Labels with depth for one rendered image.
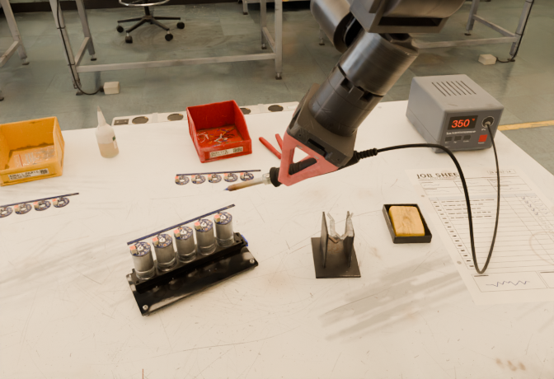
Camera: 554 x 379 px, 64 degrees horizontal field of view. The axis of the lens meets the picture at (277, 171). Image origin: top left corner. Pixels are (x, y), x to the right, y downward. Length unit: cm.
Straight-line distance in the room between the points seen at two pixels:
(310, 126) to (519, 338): 35
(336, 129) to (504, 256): 35
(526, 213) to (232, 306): 48
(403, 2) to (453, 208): 45
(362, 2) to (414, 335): 38
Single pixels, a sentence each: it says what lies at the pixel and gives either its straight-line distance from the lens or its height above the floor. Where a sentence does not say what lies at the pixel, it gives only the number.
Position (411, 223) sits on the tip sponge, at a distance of 69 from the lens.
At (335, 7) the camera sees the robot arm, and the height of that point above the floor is 109.
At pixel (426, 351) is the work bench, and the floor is 75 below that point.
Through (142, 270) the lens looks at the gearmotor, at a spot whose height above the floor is 79.
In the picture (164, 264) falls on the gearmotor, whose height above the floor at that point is 78.
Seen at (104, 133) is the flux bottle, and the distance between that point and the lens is 86.
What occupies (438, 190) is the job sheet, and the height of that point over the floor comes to 75.
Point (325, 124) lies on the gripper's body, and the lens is 44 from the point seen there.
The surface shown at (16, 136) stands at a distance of 96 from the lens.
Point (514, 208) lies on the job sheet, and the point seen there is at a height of 75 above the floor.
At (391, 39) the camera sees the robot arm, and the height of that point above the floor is 108.
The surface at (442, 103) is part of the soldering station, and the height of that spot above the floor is 85.
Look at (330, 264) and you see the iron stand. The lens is 62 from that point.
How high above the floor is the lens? 120
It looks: 35 degrees down
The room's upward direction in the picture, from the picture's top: straight up
